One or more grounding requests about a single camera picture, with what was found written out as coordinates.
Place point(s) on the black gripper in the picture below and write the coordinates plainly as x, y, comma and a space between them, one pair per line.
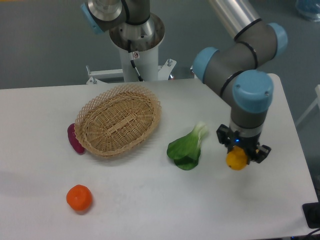
244, 138

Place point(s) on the yellow mango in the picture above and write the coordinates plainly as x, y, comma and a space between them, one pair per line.
236, 159

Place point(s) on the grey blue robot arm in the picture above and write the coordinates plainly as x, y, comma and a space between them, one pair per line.
232, 74

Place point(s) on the woven wicker basket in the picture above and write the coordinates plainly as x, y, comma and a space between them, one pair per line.
117, 120

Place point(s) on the green bok choy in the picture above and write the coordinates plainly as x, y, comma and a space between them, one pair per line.
186, 150

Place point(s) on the black device at edge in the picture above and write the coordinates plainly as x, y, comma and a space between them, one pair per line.
312, 214

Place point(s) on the blue bag in background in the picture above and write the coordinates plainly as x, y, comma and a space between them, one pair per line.
308, 9

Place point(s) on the purple sweet potato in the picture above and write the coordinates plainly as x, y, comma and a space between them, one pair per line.
79, 149

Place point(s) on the orange tangerine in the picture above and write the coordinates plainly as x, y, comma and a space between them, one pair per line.
79, 198

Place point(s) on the white frame at right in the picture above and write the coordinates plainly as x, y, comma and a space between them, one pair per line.
315, 103

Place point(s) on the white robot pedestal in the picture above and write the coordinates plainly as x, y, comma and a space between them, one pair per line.
135, 66

